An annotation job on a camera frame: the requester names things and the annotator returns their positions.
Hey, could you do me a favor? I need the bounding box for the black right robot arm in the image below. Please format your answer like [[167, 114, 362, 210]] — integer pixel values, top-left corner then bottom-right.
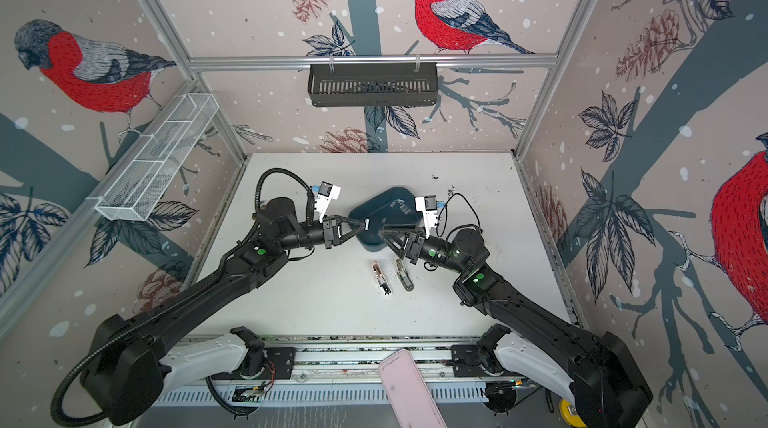
[[379, 196, 652, 427]]

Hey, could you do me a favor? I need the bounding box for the staples strip in tray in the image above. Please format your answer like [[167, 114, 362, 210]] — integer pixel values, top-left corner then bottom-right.
[[389, 199, 412, 216]]

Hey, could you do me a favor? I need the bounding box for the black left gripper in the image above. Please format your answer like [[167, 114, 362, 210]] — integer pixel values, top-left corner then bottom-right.
[[278, 214, 366, 253]]

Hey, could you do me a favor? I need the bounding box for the pink flat case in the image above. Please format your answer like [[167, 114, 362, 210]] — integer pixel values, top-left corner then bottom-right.
[[378, 349, 447, 428]]

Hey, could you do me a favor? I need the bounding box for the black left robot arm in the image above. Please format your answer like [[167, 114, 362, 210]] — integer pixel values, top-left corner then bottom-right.
[[50, 168, 369, 427]]

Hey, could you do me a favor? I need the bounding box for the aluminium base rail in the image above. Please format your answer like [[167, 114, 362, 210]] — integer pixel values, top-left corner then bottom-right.
[[128, 334, 607, 408]]

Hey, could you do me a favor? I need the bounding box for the black wire basket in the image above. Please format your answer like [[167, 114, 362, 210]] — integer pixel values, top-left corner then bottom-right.
[[307, 63, 439, 108]]

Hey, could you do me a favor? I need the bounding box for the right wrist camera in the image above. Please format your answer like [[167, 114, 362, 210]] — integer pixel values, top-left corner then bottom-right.
[[414, 195, 445, 238]]

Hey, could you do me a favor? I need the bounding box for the teal plastic tray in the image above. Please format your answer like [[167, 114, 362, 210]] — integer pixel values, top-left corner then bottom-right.
[[348, 187, 422, 252]]

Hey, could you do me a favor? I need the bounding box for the horizontal aluminium bar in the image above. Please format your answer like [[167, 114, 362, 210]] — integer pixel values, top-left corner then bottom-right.
[[188, 54, 560, 73]]

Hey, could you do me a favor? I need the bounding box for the yellow tape measure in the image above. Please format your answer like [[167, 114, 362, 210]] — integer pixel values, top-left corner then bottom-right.
[[559, 399, 586, 428]]

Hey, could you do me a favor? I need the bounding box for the white wire basket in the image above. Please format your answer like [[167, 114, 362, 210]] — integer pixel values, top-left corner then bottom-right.
[[95, 93, 219, 221]]

